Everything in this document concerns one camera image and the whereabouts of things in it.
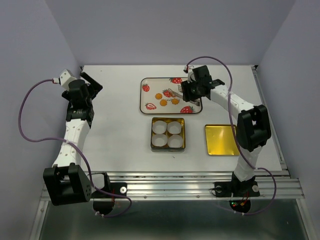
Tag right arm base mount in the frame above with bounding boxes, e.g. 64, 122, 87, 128
210, 181, 261, 214

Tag strawberry print tray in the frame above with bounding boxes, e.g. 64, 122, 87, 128
139, 77, 203, 115

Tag aluminium front frame rails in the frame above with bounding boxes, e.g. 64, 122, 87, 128
39, 171, 306, 202

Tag gold tin lid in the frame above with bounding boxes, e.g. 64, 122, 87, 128
204, 124, 239, 156

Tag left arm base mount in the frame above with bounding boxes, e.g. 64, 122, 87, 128
91, 172, 131, 218

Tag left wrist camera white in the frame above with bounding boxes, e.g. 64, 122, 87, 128
58, 69, 77, 91

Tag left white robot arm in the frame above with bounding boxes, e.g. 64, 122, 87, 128
43, 69, 103, 206

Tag white paper cup back-left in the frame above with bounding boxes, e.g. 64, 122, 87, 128
152, 120, 167, 134

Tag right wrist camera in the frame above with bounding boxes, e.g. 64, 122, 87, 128
187, 70, 196, 83

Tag white paper cup front-left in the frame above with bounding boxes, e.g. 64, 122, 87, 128
151, 134, 168, 147

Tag metal tongs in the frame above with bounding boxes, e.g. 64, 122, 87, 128
168, 88, 201, 107

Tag square gold cookie tin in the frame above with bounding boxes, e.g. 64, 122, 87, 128
150, 117, 186, 153

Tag white paper cup back-right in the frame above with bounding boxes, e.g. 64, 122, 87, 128
167, 121, 182, 135

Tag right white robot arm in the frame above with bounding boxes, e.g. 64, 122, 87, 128
181, 65, 272, 198

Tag white paper cup front-right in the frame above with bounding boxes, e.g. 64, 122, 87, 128
167, 134, 184, 148

